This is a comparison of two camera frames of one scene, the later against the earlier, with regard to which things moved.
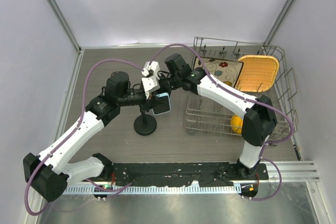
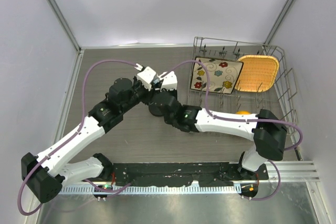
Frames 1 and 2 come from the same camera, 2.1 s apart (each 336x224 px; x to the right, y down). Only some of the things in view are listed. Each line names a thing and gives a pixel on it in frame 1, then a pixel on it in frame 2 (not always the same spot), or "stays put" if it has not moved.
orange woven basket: (258, 73) stays put
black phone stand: (145, 124) -> (157, 109)
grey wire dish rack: (251, 70) stays put
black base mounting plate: (182, 174) stays put
